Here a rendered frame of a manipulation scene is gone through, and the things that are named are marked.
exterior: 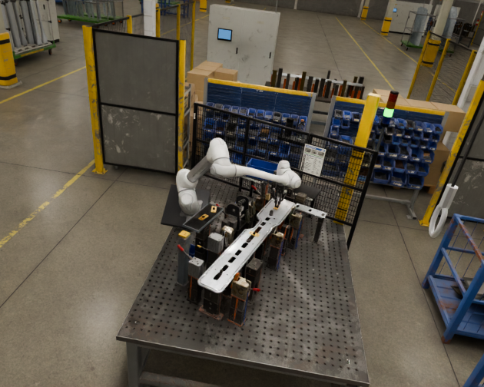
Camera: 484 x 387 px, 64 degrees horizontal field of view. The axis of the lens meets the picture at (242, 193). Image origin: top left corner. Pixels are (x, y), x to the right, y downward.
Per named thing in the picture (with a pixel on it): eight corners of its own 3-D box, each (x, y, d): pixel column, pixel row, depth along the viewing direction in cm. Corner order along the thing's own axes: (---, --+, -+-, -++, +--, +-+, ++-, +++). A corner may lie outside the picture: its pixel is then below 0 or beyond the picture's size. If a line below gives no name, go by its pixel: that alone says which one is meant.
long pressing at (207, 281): (223, 296, 247) (223, 295, 246) (193, 282, 255) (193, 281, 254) (296, 203, 357) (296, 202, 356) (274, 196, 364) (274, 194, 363)
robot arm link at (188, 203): (183, 216, 350) (178, 210, 329) (180, 197, 356) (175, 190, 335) (200, 213, 351) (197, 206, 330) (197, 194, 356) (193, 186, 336)
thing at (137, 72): (186, 183, 570) (191, 38, 470) (183, 187, 557) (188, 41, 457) (98, 169, 578) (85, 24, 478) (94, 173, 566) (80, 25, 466)
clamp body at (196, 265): (197, 306, 275) (199, 268, 257) (183, 300, 279) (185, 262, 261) (203, 298, 283) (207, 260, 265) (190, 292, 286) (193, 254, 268)
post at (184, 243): (183, 287, 290) (185, 240, 268) (175, 283, 293) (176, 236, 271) (189, 281, 296) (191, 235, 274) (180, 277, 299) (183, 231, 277)
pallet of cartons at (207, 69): (224, 133, 755) (230, 79, 702) (185, 126, 764) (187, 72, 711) (237, 114, 858) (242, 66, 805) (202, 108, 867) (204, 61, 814)
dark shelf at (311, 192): (314, 201, 361) (314, 199, 359) (230, 173, 392) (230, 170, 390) (320, 192, 378) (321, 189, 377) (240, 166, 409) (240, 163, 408)
